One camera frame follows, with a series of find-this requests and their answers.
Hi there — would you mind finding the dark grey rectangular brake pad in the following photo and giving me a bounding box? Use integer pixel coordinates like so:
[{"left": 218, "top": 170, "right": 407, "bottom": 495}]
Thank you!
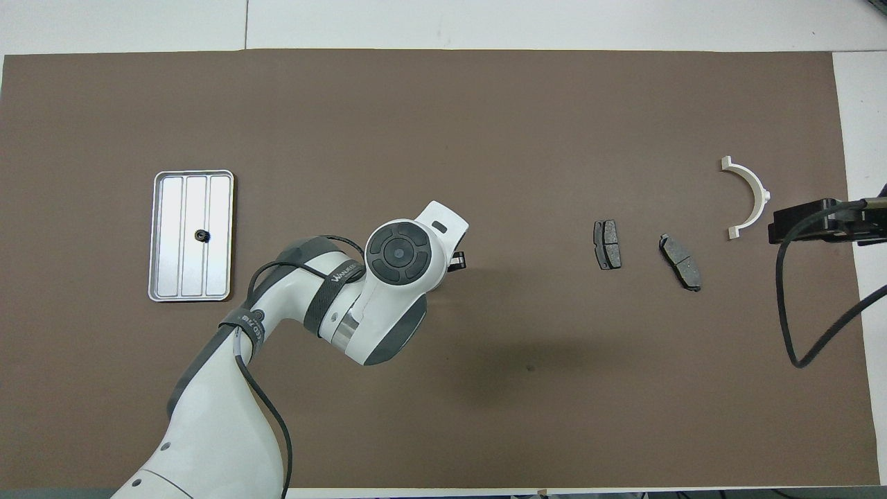
[{"left": 592, "top": 219, "right": 623, "bottom": 271}]

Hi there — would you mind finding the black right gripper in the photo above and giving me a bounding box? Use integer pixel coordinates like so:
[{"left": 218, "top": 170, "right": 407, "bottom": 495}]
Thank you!
[{"left": 768, "top": 198, "right": 887, "bottom": 245}]

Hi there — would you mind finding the silver metal tray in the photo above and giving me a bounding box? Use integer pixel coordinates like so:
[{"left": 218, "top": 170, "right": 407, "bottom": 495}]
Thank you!
[{"left": 148, "top": 170, "right": 235, "bottom": 303}]

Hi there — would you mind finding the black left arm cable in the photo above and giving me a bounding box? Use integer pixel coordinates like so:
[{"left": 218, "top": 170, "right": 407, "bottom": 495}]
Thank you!
[{"left": 232, "top": 236, "right": 366, "bottom": 499}]

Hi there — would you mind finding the dark grey elongated brake pad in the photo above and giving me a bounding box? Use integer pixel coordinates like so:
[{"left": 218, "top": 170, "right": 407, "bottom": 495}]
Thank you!
[{"left": 658, "top": 233, "right": 703, "bottom": 292}]

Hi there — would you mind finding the brown table mat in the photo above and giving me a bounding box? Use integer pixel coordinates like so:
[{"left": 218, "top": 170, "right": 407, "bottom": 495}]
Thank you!
[{"left": 0, "top": 49, "right": 881, "bottom": 490}]

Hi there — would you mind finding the white semicircular plastic bracket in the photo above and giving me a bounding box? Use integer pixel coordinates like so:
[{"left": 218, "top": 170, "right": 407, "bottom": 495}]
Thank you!
[{"left": 721, "top": 156, "right": 771, "bottom": 240}]

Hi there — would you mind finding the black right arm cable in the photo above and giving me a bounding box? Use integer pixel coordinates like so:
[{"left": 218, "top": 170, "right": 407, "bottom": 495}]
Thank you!
[{"left": 775, "top": 199, "right": 887, "bottom": 369}]

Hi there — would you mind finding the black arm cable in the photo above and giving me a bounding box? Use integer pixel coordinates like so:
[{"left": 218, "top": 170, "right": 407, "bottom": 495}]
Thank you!
[
  {"left": 775, "top": 199, "right": 887, "bottom": 369},
  {"left": 232, "top": 236, "right": 366, "bottom": 499}
]

